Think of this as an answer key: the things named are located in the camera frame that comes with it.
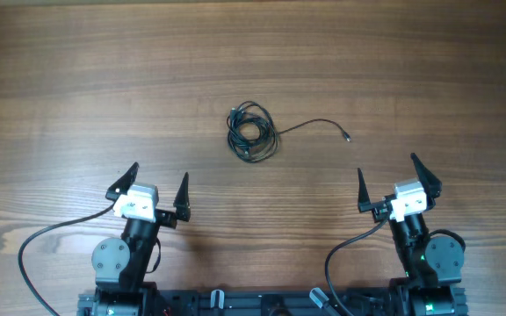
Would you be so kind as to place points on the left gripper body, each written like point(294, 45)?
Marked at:
point(165, 219)

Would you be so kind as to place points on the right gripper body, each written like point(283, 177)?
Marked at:
point(380, 214)

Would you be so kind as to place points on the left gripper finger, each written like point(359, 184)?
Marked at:
point(182, 201)
point(122, 185)

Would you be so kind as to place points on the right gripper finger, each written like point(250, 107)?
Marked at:
point(364, 201)
point(431, 184)

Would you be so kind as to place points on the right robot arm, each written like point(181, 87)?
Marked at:
point(432, 260)

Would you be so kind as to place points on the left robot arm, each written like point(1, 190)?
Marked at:
point(122, 263)

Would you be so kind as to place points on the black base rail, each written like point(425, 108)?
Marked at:
point(358, 301)

